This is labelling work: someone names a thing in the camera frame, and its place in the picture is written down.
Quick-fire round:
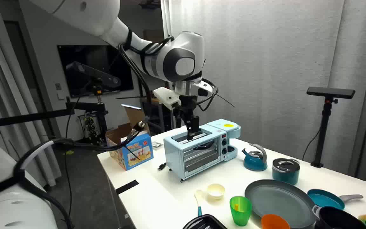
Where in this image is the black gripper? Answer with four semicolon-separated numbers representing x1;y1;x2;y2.
177;93;203;142

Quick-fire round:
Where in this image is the small white bowl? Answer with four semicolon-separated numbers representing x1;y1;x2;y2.
204;182;227;204

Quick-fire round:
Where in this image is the light blue toaster oven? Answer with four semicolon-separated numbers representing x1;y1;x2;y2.
162;119;242;184

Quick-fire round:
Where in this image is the wooden side desk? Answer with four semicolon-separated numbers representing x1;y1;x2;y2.
138;94;176;134

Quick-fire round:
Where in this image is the blue printed carton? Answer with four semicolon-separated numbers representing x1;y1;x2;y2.
119;131;154;172

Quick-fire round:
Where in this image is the blue toy kettle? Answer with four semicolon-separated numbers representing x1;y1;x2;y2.
240;143;269;173

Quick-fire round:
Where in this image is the brown cardboard box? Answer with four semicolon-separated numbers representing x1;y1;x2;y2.
104;106;149;166

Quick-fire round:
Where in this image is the black tape strip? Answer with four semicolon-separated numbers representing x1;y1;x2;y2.
114;178;140;196

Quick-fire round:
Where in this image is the green plastic cup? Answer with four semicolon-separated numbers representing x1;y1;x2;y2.
228;195;254;228

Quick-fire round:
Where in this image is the teal pot with lid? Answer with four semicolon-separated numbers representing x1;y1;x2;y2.
270;157;302;186

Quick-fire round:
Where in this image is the large teal frying pan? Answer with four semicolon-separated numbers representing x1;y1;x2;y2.
243;178;318;229

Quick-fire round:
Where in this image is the orange plastic cup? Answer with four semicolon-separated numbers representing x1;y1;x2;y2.
260;213;292;229

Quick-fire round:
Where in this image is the black horizontal mounting pole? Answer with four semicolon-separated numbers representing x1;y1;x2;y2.
0;97;110;138

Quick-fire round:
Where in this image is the black pot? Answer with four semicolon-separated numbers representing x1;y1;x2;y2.
312;205;366;229

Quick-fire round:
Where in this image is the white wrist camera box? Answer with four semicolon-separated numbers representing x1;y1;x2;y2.
152;87;182;112

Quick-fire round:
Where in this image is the dark wall monitor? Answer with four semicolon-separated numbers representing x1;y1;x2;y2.
55;44;134;100

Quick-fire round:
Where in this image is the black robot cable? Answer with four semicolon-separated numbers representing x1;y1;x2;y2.
12;120;148;229

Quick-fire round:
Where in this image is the black camera stand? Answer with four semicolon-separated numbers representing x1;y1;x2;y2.
301;86;357;170

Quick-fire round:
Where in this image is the teal small pan grey handle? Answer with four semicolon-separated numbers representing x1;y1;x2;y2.
306;187;364;211

